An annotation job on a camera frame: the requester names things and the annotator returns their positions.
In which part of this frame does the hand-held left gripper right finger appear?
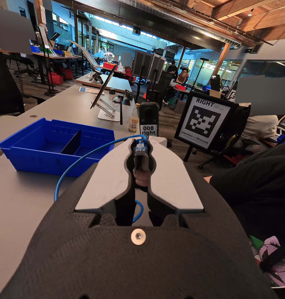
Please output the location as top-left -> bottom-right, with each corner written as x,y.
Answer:
147,137 -> 205,226

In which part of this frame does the blue ethernet cable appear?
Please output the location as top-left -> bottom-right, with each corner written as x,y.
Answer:
54,134 -> 149,223

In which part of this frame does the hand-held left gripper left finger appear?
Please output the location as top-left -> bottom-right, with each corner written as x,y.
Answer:
75,138 -> 136,226

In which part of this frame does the black board metal stand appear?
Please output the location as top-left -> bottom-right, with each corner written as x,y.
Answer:
90,63 -> 121,122
68,40 -> 104,84

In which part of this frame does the person's right hand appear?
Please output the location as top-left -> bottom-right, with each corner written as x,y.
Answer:
134,169 -> 149,187

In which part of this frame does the glass bottle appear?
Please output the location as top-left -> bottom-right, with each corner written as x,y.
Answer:
128,103 -> 140,133

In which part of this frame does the grey panel on stand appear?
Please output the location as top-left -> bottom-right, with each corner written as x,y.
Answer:
147,53 -> 167,84
132,50 -> 154,79

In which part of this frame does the spiral metal ceiling duct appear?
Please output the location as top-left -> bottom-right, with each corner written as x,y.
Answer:
179,17 -> 242,50

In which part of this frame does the black framed marker sign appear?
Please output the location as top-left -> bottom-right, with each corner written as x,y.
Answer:
175,91 -> 238,162

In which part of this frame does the blue plastic bin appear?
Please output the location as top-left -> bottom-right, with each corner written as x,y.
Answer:
0,117 -> 115,177

